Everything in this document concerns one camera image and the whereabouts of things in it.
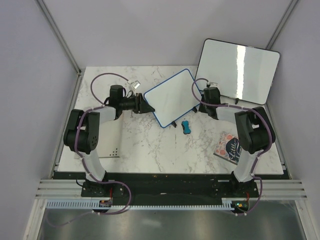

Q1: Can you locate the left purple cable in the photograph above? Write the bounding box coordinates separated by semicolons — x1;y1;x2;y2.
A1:
46;72;133;227

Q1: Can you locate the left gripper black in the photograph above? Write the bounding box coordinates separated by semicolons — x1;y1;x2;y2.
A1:
119;93;155;115

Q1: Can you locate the white slotted cable duct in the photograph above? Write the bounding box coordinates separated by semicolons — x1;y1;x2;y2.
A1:
45;198;236;211

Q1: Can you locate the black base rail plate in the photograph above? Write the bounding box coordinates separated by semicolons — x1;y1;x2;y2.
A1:
81;173;259;207

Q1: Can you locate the colourful Little Women book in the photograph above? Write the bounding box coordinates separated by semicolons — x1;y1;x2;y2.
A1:
213;131;242;165

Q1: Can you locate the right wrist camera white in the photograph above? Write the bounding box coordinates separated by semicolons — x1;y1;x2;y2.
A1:
206;81;219;88

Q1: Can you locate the large black-framed whiteboard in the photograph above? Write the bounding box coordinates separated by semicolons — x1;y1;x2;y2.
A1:
195;38;281;105

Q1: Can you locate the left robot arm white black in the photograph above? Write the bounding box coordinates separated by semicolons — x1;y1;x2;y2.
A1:
63;85;155;197

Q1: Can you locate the aluminium frame rail front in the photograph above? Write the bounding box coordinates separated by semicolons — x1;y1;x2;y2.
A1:
35;179;307;200

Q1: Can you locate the white paper sheet with dots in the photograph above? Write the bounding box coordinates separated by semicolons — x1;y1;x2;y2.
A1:
90;115;124;158

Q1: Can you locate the blue heart-shaped eraser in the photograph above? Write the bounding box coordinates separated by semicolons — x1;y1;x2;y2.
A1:
181;120;191;135

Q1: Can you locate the small blue-framed whiteboard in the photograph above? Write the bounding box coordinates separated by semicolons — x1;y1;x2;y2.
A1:
143;68;201;128

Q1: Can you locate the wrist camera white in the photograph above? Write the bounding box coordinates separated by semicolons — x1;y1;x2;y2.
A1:
206;81;219;88
129;80;141;92

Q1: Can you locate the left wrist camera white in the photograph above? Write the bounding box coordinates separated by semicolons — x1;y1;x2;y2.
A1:
129;80;141;92

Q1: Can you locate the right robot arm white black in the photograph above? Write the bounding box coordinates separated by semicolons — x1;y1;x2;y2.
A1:
199;87;276;197

